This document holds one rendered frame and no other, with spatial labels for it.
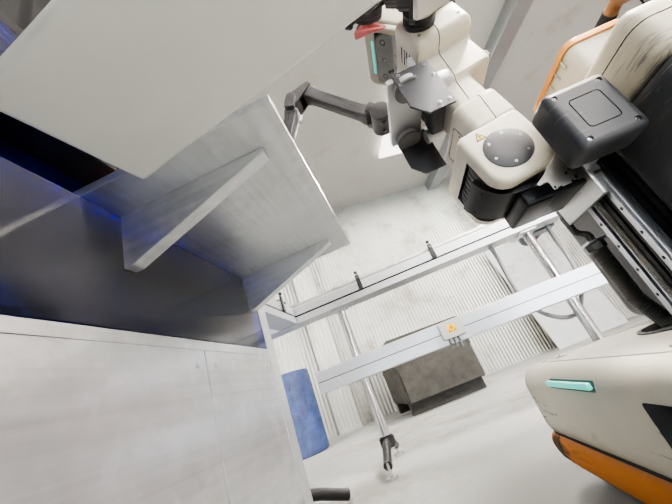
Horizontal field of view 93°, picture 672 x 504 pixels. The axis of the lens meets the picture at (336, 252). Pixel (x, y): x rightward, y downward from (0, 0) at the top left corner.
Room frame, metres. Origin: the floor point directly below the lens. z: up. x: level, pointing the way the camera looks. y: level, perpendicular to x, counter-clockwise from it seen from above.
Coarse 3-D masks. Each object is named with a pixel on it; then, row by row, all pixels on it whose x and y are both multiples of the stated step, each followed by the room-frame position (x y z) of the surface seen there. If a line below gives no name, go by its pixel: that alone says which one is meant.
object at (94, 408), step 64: (0, 320) 0.34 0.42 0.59; (0, 384) 0.34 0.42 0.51; (64, 384) 0.42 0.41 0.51; (128, 384) 0.52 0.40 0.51; (192, 384) 0.68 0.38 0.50; (256, 384) 0.96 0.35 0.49; (0, 448) 0.35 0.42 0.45; (64, 448) 0.42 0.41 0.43; (128, 448) 0.51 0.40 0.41; (192, 448) 0.65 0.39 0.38; (256, 448) 0.89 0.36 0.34
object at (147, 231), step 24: (240, 168) 0.50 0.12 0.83; (168, 192) 0.51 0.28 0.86; (192, 192) 0.51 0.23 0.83; (216, 192) 0.50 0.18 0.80; (144, 216) 0.52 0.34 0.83; (168, 216) 0.51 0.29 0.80; (192, 216) 0.52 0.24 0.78; (144, 240) 0.52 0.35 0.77; (168, 240) 0.53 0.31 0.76; (144, 264) 0.54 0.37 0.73
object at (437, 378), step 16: (400, 336) 3.48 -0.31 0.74; (432, 352) 3.52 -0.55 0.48; (448, 352) 3.54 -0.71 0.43; (464, 352) 3.56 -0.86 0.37; (400, 368) 3.47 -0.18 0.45; (416, 368) 3.49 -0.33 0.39; (432, 368) 3.51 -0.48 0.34; (448, 368) 3.53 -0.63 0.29; (464, 368) 3.55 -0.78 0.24; (480, 368) 3.58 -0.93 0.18; (400, 384) 3.58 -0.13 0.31; (416, 384) 3.48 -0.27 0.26; (432, 384) 3.50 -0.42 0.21; (448, 384) 3.52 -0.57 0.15; (464, 384) 3.65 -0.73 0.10; (480, 384) 3.68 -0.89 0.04; (400, 400) 3.94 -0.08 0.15; (416, 400) 3.47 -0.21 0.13; (432, 400) 3.60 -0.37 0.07; (448, 400) 3.62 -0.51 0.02
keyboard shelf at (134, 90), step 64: (64, 0) 0.15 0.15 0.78; (128, 0) 0.17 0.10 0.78; (192, 0) 0.18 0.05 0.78; (256, 0) 0.20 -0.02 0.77; (320, 0) 0.23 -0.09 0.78; (0, 64) 0.18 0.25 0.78; (64, 64) 0.20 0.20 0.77; (128, 64) 0.22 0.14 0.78; (192, 64) 0.24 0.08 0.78; (256, 64) 0.27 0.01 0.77; (64, 128) 0.26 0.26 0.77; (128, 128) 0.29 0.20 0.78; (192, 128) 0.32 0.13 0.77
